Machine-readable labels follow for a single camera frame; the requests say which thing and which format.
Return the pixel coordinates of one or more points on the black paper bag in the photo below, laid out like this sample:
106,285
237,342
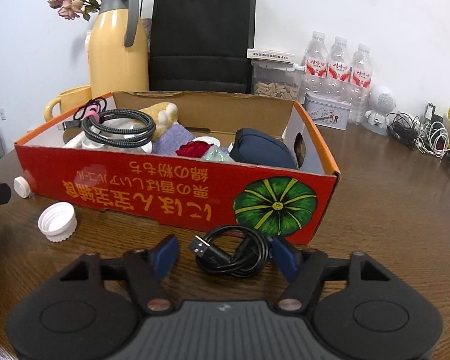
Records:
201,45

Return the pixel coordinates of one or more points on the white robot figurine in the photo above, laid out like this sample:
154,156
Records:
381,102

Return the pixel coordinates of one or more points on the navy blue pouch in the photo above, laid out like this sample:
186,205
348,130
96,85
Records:
254,147

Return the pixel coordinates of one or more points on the red orange cardboard box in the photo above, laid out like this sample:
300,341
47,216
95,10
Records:
192,192

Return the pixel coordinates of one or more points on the middle water bottle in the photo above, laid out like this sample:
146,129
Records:
338,73

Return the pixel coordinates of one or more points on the left water bottle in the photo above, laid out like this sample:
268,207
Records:
315,62

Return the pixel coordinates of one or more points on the red fabric item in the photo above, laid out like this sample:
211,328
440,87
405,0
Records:
193,149

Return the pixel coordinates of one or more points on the right water bottle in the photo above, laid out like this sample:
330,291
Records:
359,84

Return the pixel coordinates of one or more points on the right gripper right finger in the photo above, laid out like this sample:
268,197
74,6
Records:
303,270

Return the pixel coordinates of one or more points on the yellow thermos jug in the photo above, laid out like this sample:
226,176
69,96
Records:
118,49

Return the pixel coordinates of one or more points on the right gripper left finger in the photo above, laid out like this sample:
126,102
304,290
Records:
145,270

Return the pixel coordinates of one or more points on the white round jar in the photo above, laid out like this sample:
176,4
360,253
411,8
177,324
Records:
22,187

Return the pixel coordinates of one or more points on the white jar lid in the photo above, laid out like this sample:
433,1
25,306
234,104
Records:
58,222

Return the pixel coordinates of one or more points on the yellow white plush paw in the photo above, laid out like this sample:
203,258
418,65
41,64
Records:
164,115

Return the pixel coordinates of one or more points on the yellow ceramic mug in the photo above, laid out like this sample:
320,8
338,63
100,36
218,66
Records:
68,100

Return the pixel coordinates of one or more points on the purple towel cloth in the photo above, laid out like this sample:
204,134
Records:
171,140

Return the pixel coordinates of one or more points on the small grey tin box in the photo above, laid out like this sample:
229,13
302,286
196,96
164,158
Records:
327,111

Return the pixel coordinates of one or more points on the clear snack container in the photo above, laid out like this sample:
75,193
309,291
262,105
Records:
275,74

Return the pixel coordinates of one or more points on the water bottle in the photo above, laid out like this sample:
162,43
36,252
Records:
338,73
359,84
315,62

